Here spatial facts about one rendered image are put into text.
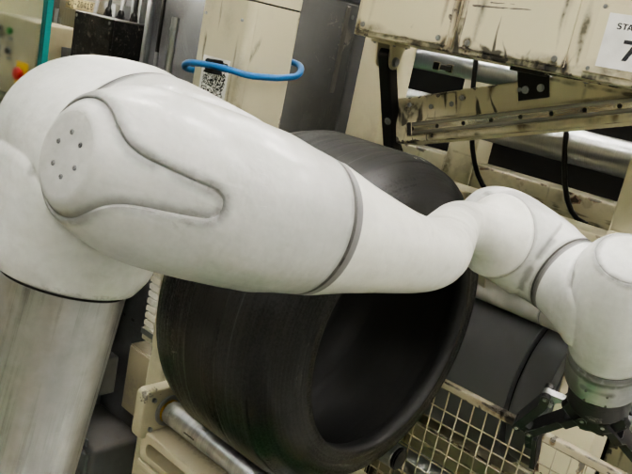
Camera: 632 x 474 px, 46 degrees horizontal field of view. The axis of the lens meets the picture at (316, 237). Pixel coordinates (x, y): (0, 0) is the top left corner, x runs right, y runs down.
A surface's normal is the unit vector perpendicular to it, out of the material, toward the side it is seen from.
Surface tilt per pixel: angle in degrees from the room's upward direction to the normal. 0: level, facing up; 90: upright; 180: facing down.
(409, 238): 69
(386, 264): 101
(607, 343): 119
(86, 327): 89
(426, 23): 90
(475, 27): 90
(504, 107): 90
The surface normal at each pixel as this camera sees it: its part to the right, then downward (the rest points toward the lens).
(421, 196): 0.73, 0.14
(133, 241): -0.02, 0.74
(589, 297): -0.84, 0.23
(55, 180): -0.59, -0.22
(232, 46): -0.67, 0.06
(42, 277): -0.11, 0.58
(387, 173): 0.49, -0.45
